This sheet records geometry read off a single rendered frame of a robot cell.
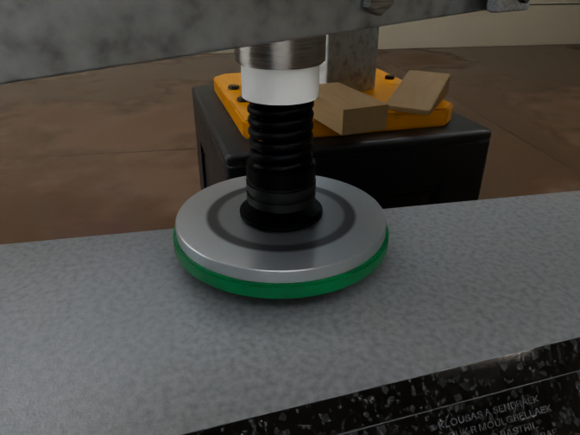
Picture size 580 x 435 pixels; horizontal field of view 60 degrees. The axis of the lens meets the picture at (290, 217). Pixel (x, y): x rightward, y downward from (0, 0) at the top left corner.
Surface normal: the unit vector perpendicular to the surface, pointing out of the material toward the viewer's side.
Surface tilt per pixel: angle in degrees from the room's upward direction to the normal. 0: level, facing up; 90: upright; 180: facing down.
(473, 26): 90
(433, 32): 90
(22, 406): 0
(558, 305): 0
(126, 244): 0
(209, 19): 90
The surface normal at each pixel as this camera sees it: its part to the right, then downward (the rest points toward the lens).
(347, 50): 0.72, 0.33
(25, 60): 0.55, 0.39
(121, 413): 0.00, -0.88
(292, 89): 0.28, 0.45
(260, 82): -0.48, 0.41
